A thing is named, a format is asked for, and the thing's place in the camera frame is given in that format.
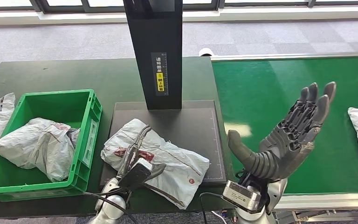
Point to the aluminium conveyor frame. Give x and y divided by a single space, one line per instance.
336 201

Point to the green plastic crate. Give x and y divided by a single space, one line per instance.
55 105

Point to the green conveyor belt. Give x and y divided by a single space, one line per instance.
259 83

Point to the white round object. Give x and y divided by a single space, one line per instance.
206 52

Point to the black yellow ruler label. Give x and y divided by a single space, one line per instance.
159 74

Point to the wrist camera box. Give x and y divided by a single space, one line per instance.
135 174
242 196

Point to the black scanner column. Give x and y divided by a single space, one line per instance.
154 34

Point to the plain grey parcel bag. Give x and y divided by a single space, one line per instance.
37 145

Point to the black scanner base plate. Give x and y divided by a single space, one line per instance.
194 123

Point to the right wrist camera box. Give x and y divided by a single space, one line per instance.
242 196

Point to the grey parcel bag red print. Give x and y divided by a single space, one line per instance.
172 164

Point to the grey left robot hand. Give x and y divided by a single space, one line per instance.
132 151

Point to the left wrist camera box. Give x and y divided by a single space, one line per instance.
135 174

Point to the dark window frame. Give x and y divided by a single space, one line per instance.
71 9

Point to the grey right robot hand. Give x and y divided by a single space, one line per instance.
281 148

